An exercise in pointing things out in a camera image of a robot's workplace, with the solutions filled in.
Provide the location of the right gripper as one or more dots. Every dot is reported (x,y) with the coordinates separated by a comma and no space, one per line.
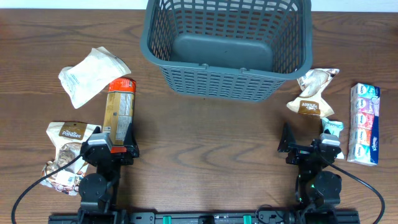
(304,149)

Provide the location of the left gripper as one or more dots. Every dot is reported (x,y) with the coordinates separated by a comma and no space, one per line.
(117,152)

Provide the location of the orange cracker box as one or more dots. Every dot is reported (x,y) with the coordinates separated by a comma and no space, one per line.
(119,111)

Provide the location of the pantree snack pouch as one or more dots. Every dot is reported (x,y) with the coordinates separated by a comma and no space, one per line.
(312,84)
(67,137)

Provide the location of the teal wipes packet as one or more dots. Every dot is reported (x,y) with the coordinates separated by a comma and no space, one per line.
(332,127)

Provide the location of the white snack pouch back side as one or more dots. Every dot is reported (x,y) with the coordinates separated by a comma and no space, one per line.
(86,79)

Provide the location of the Kleenex tissue multipack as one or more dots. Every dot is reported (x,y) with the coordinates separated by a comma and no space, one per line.
(364,128)

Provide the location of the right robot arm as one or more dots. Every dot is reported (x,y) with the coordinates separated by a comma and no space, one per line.
(316,189)

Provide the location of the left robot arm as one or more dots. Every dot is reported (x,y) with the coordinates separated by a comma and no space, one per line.
(99,190)

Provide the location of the grey plastic basket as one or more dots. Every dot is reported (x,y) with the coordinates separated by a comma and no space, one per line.
(235,49)

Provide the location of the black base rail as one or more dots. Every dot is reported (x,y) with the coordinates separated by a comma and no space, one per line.
(264,216)

